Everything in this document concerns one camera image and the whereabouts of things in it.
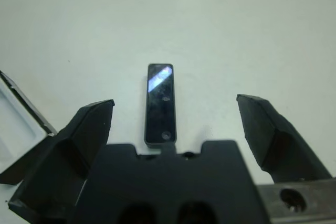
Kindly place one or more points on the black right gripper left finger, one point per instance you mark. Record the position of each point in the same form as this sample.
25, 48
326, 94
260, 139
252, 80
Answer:
65, 161

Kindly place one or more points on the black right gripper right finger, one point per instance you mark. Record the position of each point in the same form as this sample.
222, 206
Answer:
278, 150

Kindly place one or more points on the slim black camera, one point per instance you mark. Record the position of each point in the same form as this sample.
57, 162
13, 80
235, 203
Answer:
160, 108

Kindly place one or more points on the black box base white inset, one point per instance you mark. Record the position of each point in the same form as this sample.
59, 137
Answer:
15, 129

